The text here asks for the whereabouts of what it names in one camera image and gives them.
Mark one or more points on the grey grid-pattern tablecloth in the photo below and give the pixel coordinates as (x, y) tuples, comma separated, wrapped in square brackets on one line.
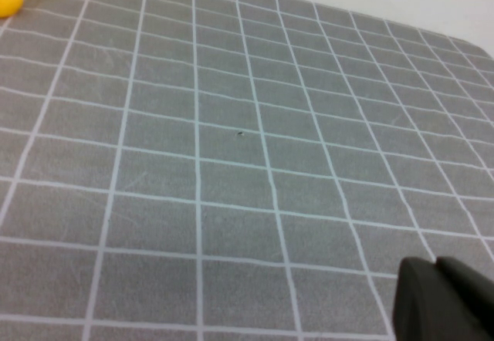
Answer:
[(231, 202)]

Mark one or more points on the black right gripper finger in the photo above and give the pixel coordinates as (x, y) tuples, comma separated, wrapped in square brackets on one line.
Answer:
[(444, 306)]

